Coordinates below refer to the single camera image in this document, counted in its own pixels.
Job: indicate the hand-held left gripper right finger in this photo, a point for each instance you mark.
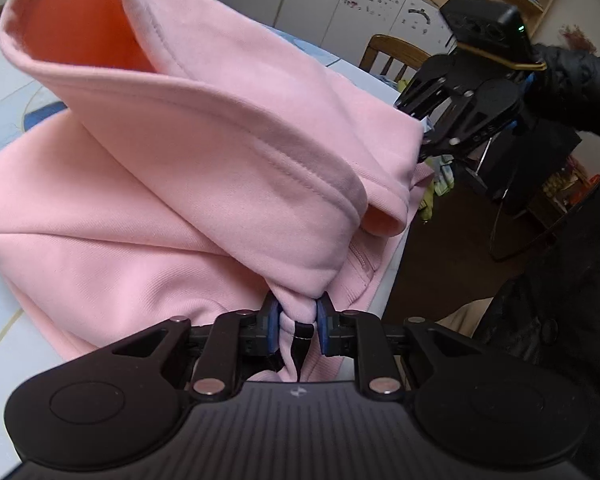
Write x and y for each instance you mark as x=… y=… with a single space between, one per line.
x=324 y=327

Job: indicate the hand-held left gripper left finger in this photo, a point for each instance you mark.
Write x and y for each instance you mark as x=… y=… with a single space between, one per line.
x=271 y=327

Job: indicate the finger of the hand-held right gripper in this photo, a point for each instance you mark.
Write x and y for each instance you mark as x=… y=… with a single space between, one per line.
x=455 y=127
x=430 y=90

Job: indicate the pink zip hoodie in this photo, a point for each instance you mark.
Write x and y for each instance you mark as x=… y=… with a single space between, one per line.
x=180 y=160

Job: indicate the person's right forearm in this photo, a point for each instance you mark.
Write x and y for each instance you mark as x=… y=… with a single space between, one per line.
x=580 y=90

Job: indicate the light blue tie-dye garment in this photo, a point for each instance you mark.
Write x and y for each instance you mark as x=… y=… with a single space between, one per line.
x=442 y=175

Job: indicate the white cabinets with stickers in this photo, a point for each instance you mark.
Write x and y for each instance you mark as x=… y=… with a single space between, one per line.
x=360 y=5

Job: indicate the person's black jacket torso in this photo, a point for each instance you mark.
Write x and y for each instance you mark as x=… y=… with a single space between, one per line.
x=560 y=335

